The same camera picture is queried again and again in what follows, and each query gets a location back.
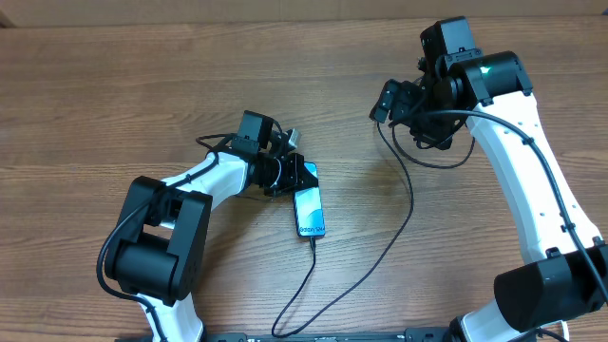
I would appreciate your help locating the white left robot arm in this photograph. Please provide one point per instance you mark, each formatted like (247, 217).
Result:
(153, 255)

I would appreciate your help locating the blue smartphone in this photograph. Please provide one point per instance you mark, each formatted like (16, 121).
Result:
(308, 210)

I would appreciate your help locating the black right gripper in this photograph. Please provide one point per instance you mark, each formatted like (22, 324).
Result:
(406, 99)

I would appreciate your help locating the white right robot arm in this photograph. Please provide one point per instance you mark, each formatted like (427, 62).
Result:
(564, 270)

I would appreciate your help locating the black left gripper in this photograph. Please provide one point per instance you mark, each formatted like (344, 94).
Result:
(296, 171)

